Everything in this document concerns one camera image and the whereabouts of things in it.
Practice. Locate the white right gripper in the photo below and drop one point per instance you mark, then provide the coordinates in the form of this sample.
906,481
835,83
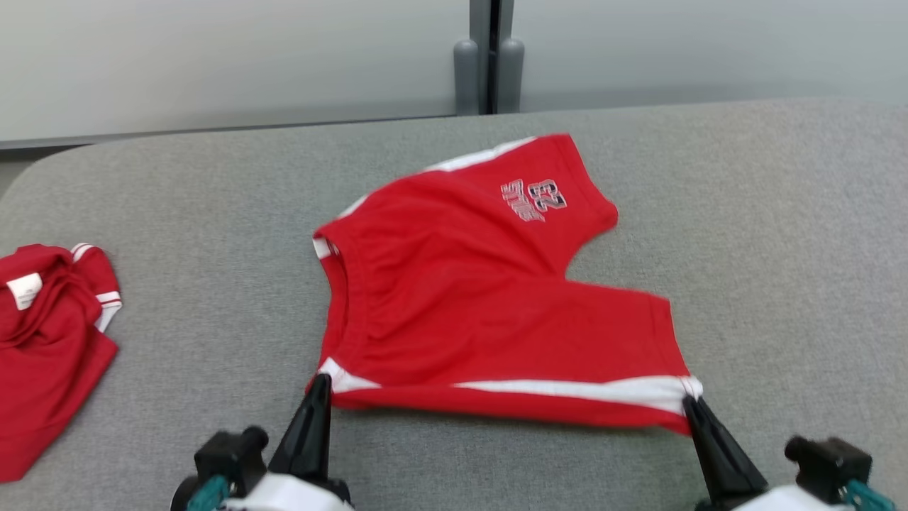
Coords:
773,500

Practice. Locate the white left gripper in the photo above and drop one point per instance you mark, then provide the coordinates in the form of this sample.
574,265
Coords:
298,495

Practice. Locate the red shorts with white stripes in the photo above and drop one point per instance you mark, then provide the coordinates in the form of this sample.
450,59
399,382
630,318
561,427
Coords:
440,305

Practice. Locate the red Bulls basketball jersey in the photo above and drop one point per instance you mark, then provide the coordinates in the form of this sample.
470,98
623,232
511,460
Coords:
42,369

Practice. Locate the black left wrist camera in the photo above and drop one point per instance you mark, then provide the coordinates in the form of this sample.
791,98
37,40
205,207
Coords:
227,454

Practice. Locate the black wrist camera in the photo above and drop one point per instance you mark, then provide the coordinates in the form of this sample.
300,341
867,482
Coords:
227,454
826,465

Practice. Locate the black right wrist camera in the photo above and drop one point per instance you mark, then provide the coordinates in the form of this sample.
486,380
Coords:
826,465

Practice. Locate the teal left camera connector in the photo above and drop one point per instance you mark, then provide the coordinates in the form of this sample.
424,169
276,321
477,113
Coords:
209,493

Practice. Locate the teal camera connector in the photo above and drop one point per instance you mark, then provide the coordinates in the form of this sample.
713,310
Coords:
209,493
869,497

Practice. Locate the teal right camera connector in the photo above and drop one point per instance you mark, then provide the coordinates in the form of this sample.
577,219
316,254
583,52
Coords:
869,497

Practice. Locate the grey partition post with feet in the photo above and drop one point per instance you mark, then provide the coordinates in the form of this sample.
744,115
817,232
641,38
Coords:
482,42

